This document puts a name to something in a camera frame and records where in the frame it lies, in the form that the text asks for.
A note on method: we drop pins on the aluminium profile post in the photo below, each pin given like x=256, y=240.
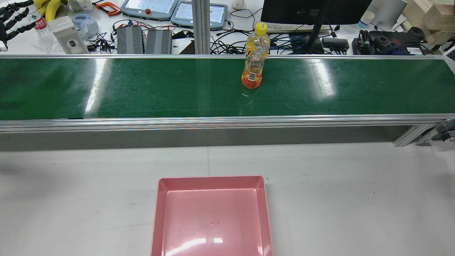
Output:
x=201, y=25

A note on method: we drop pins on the orange juice bottle yellow cap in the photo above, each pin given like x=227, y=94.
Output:
x=254, y=57

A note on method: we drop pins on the grey packaged device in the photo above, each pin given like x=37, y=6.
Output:
x=69, y=39

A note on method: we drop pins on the blue headphones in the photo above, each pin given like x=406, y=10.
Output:
x=85, y=25

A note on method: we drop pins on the white keyboard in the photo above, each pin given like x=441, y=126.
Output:
x=284, y=28

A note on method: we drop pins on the pink plastic basket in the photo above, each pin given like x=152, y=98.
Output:
x=213, y=220

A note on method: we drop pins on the black finned box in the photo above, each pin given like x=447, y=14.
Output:
x=130, y=40
x=159, y=41

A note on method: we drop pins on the wooden box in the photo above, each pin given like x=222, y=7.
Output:
x=437, y=17

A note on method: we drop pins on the black power adapter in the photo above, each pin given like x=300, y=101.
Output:
x=336, y=43

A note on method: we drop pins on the yellow banana toy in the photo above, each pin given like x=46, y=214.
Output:
x=53, y=9

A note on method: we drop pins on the black Huawei monitor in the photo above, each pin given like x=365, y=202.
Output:
x=312, y=10

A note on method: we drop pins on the black machine base part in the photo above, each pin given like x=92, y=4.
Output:
x=387, y=41

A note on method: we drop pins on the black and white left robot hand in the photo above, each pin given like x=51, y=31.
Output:
x=10, y=21

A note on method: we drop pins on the water bottle red label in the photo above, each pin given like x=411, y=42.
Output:
x=39, y=23

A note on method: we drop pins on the conveyor roller end disc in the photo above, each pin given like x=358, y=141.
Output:
x=446, y=131

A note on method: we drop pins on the orange clamp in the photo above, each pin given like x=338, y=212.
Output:
x=110, y=9

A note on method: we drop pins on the white jar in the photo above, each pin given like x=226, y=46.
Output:
x=85, y=5

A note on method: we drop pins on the green conveyor belt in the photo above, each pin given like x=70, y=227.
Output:
x=142, y=89

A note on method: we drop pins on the grey teach pendant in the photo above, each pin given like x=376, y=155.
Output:
x=201, y=16
x=149, y=8

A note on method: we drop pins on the striped paper cup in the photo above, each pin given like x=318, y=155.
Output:
x=366, y=19

